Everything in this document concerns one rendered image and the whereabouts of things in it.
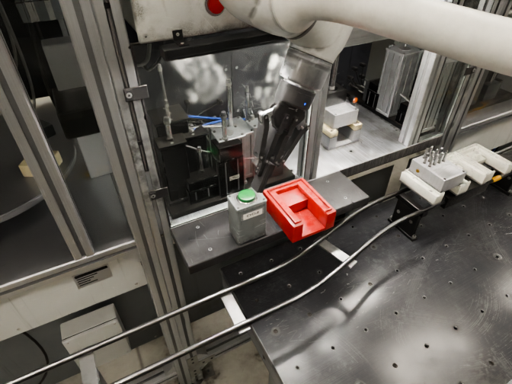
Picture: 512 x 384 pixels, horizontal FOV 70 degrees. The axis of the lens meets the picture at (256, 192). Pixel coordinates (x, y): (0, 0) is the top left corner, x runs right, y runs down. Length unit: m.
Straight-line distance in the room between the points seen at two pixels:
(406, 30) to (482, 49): 0.09
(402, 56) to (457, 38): 0.85
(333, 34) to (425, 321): 0.79
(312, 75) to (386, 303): 0.69
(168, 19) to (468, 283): 1.07
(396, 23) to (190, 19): 0.37
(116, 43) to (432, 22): 0.50
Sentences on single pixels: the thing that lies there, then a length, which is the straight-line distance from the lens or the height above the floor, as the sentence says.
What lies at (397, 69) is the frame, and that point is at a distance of 1.40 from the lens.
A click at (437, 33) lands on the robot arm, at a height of 1.44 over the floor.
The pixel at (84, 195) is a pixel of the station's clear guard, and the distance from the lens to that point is 0.87.
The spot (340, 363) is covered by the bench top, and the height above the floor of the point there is 0.68.
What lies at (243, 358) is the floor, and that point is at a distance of 1.75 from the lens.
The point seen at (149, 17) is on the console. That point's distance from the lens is 0.71.
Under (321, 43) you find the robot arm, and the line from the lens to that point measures 0.69.
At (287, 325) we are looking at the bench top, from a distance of 1.04.
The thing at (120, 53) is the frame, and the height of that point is 1.35.
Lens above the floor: 1.58
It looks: 40 degrees down
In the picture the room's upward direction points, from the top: straight up
